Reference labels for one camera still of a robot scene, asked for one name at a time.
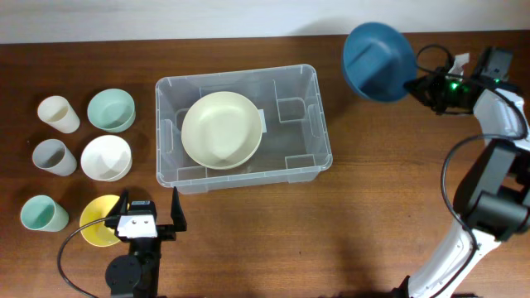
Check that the dark blue plate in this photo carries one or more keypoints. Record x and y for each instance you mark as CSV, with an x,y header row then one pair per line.
x,y
377,61

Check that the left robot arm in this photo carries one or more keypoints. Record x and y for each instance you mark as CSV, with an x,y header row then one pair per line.
x,y
136,274

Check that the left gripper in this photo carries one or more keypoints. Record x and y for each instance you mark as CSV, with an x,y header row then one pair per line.
x,y
168,231

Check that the white bowl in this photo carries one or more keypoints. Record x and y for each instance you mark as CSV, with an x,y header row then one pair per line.
x,y
107,158

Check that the cream plastic cup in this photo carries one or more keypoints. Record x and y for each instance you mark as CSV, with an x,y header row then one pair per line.
x,y
57,112

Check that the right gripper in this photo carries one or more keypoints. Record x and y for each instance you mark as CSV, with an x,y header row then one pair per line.
x,y
425,90

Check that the clear plastic storage container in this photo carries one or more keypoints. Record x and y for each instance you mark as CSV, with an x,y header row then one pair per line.
x,y
295,148

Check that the mint green bowl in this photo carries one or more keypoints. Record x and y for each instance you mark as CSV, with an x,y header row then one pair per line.
x,y
112,110

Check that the grey plastic cup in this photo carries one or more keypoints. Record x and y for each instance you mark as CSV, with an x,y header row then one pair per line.
x,y
52,155

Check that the mint green plastic cup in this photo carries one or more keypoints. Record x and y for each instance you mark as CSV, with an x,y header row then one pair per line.
x,y
42,213

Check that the pale yellow-cream plate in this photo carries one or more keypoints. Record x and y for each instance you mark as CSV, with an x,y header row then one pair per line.
x,y
222,130

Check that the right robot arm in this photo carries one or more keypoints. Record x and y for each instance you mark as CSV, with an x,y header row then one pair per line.
x,y
491,203

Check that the yellow bowl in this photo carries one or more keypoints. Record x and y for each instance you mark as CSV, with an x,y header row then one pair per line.
x,y
98,234

